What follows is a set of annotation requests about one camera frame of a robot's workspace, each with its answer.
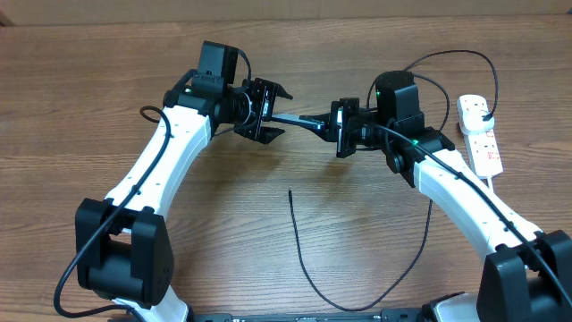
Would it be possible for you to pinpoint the black charging cable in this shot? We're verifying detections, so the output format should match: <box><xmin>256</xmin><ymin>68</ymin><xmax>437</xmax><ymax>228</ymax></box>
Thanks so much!
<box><xmin>288</xmin><ymin>49</ymin><xmax>500</xmax><ymax>313</ymax></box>

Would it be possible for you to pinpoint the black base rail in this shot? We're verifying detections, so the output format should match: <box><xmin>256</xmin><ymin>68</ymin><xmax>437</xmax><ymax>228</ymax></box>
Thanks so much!
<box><xmin>110</xmin><ymin>308</ymin><xmax>437</xmax><ymax>322</ymax></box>

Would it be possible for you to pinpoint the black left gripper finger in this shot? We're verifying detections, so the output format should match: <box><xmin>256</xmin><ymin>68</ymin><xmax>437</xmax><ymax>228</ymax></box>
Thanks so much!
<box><xmin>257</xmin><ymin>126</ymin><xmax>285</xmax><ymax>144</ymax></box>
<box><xmin>272</xmin><ymin>82</ymin><xmax>293</xmax><ymax>100</ymax></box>

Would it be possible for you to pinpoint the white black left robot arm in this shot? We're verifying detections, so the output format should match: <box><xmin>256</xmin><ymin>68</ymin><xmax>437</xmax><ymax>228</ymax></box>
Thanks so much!
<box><xmin>63</xmin><ymin>77</ymin><xmax>290</xmax><ymax>321</ymax></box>

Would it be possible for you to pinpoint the white charger plug adapter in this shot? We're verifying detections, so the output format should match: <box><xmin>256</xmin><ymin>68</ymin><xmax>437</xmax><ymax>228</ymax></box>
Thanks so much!
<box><xmin>459</xmin><ymin>109</ymin><xmax>495</xmax><ymax>135</ymax></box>

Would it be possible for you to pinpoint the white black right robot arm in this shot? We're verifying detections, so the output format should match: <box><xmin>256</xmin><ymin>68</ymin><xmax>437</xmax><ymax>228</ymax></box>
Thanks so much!
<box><xmin>297</xmin><ymin>95</ymin><xmax>571</xmax><ymax>321</ymax></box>

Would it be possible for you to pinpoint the white power strip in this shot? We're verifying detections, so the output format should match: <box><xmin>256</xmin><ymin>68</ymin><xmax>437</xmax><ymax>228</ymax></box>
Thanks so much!
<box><xmin>456</xmin><ymin>94</ymin><xmax>504</xmax><ymax>181</ymax></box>

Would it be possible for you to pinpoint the blue Galaxy smartphone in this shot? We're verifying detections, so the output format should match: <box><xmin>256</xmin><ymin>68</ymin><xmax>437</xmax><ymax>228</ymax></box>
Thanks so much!
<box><xmin>270</xmin><ymin>114</ymin><xmax>325</xmax><ymax>131</ymax></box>

